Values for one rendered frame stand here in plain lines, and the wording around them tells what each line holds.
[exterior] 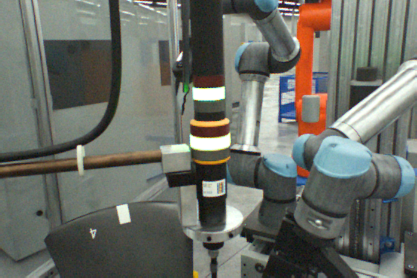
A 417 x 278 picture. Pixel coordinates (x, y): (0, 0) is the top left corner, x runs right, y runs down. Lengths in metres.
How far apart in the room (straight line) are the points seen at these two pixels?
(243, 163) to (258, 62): 0.37
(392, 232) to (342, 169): 0.88
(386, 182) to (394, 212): 0.75
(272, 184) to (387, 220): 0.42
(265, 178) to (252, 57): 0.44
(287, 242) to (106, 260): 0.29
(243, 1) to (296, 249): 0.61
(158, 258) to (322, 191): 0.27
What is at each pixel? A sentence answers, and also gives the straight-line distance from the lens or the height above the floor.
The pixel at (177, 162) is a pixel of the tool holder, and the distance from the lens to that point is 0.37.
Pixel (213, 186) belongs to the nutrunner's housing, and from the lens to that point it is 0.39.
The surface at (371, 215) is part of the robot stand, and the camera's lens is 1.30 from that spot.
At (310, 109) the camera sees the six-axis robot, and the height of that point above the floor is 0.89.
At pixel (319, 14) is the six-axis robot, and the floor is 1.95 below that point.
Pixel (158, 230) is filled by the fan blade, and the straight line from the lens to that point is 0.58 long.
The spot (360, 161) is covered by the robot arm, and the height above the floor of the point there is 1.49.
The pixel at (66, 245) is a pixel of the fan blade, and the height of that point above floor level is 1.38.
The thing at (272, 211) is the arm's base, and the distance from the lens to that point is 1.27.
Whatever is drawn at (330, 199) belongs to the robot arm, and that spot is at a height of 1.42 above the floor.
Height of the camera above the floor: 1.66
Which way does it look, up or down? 12 degrees down
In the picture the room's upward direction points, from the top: 2 degrees counter-clockwise
